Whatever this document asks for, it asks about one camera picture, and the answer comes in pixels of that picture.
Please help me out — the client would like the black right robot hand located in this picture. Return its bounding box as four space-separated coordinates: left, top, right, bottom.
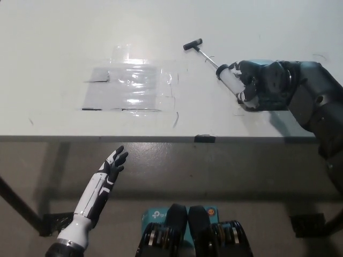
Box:
230 59 293 112

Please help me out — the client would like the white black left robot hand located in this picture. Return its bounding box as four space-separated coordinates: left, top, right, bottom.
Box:
57 146 130 248

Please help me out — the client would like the small white air pump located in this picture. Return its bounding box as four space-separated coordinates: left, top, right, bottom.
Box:
183 39 259 109

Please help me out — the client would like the teal tp-link box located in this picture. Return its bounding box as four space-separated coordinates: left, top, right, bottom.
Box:
141 207 221 250

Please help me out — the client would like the black diagonal table leg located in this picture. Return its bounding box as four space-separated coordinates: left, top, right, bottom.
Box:
0 175 45 236

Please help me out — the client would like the clear plastic sheet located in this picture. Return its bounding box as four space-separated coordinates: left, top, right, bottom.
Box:
80 44 179 117

